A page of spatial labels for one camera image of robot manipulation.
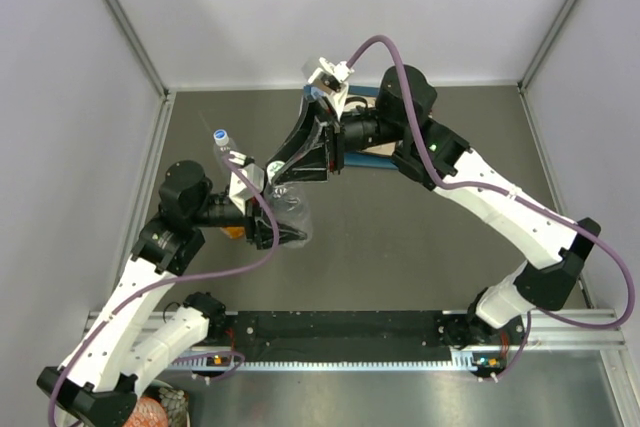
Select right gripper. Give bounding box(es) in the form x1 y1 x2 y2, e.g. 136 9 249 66
268 99 407 187

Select clear plastic bottle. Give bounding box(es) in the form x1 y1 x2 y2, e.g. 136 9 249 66
263 183 313 246
213 134 246 176

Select small white bottle cap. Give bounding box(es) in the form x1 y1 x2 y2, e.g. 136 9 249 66
266 160 285 182

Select orange juice bottle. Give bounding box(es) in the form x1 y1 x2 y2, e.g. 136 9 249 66
220 227 245 240

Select blue white bottle cap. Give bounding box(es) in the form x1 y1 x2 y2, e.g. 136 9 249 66
213 129 229 145

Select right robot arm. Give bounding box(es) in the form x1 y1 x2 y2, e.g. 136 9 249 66
267 66 601 348

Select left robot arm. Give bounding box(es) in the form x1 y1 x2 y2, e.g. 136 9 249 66
37 152 307 426

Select square floral plate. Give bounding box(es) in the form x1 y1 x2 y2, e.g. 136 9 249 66
345 95 395 157

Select blue patterned placemat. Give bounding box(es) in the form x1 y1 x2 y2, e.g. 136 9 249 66
303 87 396 170

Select stacked patterned bowls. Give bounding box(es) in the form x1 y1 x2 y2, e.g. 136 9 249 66
125 380 191 427

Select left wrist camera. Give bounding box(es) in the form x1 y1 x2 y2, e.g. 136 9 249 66
229 150 265 214

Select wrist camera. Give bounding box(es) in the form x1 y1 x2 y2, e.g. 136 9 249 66
229 150 265 214
302 57 354 119

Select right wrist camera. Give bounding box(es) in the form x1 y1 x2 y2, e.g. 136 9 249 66
302 57 354 119

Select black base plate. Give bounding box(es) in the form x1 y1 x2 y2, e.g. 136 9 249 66
195 310 524 361

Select grey cable duct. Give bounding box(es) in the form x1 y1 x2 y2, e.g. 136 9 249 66
160 349 507 375

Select aluminium frame rail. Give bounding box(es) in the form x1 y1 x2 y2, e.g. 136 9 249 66
83 309 627 352

